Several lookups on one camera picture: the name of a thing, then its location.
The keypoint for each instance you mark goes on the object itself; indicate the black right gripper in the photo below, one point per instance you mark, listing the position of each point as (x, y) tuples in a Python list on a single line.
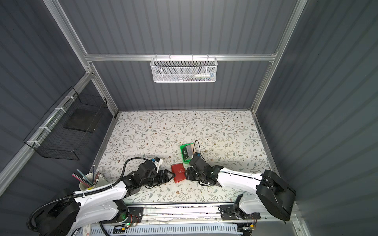
[(188, 175)]

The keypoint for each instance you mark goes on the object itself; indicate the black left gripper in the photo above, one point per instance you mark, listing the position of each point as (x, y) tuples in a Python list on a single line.
[(167, 177)]

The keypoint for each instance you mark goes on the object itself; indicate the red card holder wallet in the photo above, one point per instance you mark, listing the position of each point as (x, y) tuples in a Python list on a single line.
[(179, 171)]

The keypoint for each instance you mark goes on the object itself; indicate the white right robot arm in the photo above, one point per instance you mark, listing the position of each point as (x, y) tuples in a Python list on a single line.
[(272, 193)]

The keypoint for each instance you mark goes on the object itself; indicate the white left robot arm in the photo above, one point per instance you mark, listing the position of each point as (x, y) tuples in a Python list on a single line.
[(68, 213)]

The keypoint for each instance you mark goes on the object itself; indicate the green card tray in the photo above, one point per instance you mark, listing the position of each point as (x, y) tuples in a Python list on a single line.
[(185, 161)]

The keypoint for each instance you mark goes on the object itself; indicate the stack of cards in tray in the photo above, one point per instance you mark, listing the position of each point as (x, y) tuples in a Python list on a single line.
[(188, 151)]

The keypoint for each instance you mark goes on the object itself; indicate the white pen cup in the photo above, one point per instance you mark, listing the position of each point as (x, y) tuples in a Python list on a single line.
[(91, 180)]

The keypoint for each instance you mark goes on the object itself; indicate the white tube in basket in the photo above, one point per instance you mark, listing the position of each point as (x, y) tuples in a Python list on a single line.
[(206, 75)]

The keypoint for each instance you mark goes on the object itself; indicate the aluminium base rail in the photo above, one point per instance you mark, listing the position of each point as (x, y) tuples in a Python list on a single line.
[(187, 213)]

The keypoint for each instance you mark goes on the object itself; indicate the white slotted cable duct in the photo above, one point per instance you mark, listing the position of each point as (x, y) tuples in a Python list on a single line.
[(214, 229)]

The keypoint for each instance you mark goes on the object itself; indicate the white wire mesh basket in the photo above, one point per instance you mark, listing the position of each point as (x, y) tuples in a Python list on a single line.
[(170, 71)]

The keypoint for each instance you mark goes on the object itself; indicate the black wire basket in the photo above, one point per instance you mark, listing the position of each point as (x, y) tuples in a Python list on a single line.
[(67, 131)]

